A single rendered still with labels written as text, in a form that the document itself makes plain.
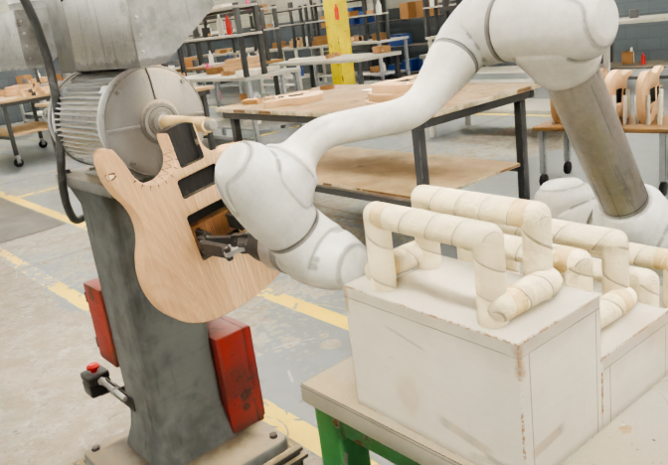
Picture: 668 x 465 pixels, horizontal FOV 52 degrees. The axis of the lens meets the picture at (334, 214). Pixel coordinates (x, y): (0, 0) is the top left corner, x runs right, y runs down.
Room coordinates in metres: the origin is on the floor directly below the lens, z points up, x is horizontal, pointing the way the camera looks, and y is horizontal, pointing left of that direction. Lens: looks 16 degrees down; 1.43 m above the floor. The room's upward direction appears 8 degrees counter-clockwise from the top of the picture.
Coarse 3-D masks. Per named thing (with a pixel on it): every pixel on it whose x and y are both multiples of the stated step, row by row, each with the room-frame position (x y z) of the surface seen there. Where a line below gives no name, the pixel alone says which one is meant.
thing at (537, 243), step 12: (528, 228) 0.70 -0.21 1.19; (540, 228) 0.69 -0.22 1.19; (528, 240) 0.70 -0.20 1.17; (540, 240) 0.69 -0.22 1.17; (552, 240) 0.70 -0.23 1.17; (528, 252) 0.70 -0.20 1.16; (540, 252) 0.69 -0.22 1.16; (552, 252) 0.70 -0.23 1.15; (528, 264) 0.70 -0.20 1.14; (540, 264) 0.69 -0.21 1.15; (552, 264) 0.70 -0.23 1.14
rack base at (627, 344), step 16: (640, 304) 0.81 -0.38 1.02; (624, 320) 0.77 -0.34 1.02; (640, 320) 0.77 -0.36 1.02; (656, 320) 0.77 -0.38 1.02; (608, 336) 0.74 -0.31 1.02; (624, 336) 0.73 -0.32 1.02; (640, 336) 0.74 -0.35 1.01; (656, 336) 0.77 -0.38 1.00; (608, 352) 0.70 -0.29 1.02; (624, 352) 0.72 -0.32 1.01; (640, 352) 0.74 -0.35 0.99; (656, 352) 0.77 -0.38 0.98; (608, 368) 0.70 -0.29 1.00; (624, 368) 0.72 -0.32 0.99; (640, 368) 0.74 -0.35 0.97; (656, 368) 0.77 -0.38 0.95; (608, 384) 0.70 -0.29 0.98; (624, 384) 0.72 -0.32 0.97; (640, 384) 0.74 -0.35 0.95; (608, 400) 0.70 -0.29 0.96; (624, 400) 0.72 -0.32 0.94; (608, 416) 0.70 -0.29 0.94
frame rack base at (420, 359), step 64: (384, 320) 0.76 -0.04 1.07; (448, 320) 0.67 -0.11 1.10; (512, 320) 0.65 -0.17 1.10; (576, 320) 0.66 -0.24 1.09; (384, 384) 0.77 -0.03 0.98; (448, 384) 0.68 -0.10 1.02; (512, 384) 0.61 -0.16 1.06; (576, 384) 0.66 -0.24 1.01; (448, 448) 0.69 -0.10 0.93; (512, 448) 0.61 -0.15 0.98; (576, 448) 0.66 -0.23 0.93
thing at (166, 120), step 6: (162, 120) 1.52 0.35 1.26; (168, 120) 1.50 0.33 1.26; (174, 120) 1.48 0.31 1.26; (180, 120) 1.46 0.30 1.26; (186, 120) 1.44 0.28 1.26; (192, 120) 1.43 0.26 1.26; (198, 120) 1.41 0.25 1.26; (204, 120) 1.40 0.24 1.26; (162, 126) 1.53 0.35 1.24; (198, 126) 1.40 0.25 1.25; (210, 132) 1.40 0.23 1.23
